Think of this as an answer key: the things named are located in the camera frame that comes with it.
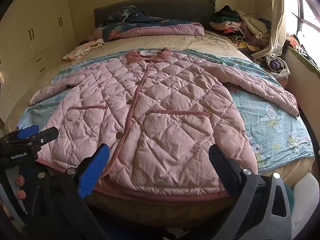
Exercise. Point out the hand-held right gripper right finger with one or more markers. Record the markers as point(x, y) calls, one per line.
point(225, 170)

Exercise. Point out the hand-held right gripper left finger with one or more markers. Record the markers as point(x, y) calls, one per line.
point(93, 170)

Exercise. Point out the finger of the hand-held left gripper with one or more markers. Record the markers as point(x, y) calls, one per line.
point(27, 132)
point(47, 133)

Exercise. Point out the pink quilted jacket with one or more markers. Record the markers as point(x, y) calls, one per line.
point(162, 120)

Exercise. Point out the basket of clothes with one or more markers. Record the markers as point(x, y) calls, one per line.
point(276, 65)

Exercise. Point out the clothes on windowsill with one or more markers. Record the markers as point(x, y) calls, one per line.
point(303, 52)

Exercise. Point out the pile of mixed clothes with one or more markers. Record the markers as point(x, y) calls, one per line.
point(240, 27)

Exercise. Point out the person's left hand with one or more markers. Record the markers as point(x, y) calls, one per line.
point(20, 181)

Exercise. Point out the blue cartoon printed blanket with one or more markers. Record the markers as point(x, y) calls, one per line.
point(270, 127)

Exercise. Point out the white rounded object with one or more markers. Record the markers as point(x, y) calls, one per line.
point(305, 200)

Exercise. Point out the small floral garment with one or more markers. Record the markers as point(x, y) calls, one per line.
point(82, 48)

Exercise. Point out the cream wardrobe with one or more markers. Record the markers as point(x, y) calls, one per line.
point(40, 30)

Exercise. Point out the pink pillow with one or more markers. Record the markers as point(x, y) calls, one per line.
point(98, 33)

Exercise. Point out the bed with beige sheet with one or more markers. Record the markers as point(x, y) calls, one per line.
point(217, 41)

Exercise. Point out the dark floral quilt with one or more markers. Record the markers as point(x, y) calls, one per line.
point(155, 28)

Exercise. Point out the cream curtain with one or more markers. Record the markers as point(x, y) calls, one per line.
point(276, 25)

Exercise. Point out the dark grey headboard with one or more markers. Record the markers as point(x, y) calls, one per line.
point(165, 6)

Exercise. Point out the window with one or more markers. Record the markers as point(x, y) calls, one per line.
point(308, 5)

